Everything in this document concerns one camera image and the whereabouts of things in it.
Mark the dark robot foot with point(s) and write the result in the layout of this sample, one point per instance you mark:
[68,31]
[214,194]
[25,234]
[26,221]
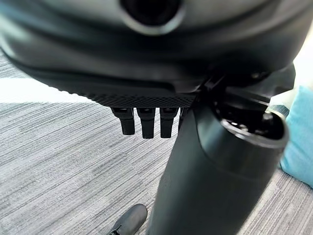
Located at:
[129,221]

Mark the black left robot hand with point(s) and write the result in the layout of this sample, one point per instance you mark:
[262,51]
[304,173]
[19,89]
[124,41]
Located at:
[156,63]

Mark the teal cushion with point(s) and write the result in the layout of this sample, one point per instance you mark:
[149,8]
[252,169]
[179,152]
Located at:
[299,139]

